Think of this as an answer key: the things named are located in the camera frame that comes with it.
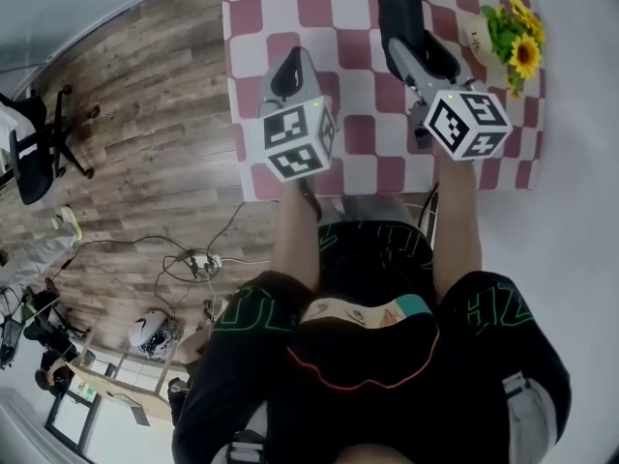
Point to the person's right forearm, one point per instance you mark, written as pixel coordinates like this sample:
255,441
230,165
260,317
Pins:
457,230

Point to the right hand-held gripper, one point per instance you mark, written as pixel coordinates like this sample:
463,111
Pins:
464,124

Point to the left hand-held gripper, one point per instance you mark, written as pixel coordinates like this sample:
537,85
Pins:
295,138

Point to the person's black printed shirt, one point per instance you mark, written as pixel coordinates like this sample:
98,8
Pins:
377,370

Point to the white helmet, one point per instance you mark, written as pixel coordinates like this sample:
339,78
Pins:
147,329

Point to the person's left forearm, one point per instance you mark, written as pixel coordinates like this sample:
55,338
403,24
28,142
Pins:
295,240

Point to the black office chair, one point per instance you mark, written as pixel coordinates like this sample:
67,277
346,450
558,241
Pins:
34,157

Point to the sunflower pot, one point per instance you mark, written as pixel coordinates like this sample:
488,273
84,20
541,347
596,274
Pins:
512,41

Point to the white power strip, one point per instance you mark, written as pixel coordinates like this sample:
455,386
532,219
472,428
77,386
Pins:
205,263

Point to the brown cardboard sheet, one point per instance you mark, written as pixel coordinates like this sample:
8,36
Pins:
140,394

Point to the red white checkered tablecloth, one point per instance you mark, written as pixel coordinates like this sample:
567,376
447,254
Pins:
358,27

